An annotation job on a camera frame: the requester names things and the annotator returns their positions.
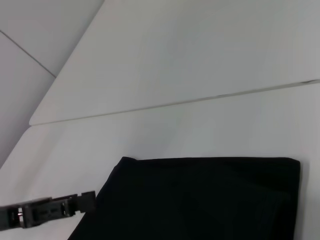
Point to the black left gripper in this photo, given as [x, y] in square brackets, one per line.
[32, 211]

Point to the black T-shirt with white print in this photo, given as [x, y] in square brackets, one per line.
[187, 200]

